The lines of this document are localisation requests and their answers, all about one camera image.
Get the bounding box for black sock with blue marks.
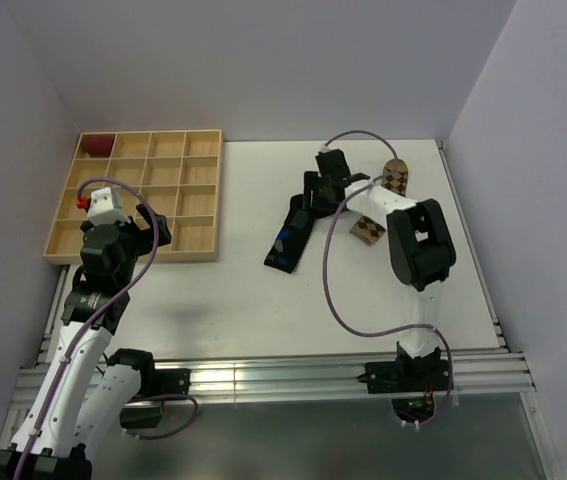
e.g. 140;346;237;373
264;194;316;274

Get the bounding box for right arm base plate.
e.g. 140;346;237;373
356;357;451;394

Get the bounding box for brown argyle sock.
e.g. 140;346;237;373
349;159;409;246

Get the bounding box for red rolled sock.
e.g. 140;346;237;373
81;134;116;158

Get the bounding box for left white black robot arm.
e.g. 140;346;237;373
0;206;172;479

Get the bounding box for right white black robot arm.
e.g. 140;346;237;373
304;148;457;390

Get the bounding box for wooden compartment tray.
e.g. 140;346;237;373
42;129;224;266

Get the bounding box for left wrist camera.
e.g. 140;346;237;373
76;187;130;226

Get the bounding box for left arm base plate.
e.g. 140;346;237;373
119;368;191;430

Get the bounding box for aluminium rail frame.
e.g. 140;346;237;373
0;139;554;480

